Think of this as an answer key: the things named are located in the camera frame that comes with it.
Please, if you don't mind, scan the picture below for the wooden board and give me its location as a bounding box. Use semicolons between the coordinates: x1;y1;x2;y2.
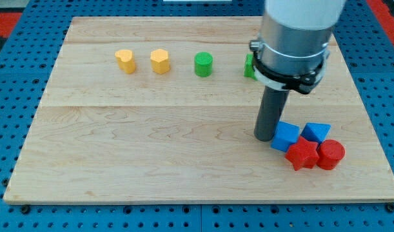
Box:
4;17;394;205

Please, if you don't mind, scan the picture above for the yellow heart block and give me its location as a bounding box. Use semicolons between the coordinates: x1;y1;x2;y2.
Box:
115;50;136;74

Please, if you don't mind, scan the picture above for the blue cube block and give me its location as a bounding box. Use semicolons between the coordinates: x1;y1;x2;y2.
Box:
271;121;300;152

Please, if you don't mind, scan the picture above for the green cylinder block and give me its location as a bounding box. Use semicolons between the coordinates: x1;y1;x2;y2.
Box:
194;52;213;77

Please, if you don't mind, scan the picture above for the blue triangle block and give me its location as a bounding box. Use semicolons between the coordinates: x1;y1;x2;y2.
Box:
300;122;331;144

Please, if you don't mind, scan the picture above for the green star block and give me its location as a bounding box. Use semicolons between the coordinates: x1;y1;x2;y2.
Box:
243;53;257;81

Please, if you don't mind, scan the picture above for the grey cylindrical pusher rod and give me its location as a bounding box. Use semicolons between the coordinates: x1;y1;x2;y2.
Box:
254;86;290;142

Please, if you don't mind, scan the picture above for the red star block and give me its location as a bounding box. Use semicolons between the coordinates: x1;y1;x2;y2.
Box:
285;136;319;171

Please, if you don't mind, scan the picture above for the red cylinder block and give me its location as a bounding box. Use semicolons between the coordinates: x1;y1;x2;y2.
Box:
317;139;346;170

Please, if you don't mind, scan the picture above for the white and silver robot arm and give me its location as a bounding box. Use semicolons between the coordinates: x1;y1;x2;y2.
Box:
250;0;346;94

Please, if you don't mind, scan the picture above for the yellow hexagon block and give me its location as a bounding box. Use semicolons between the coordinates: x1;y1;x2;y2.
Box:
150;49;170;74

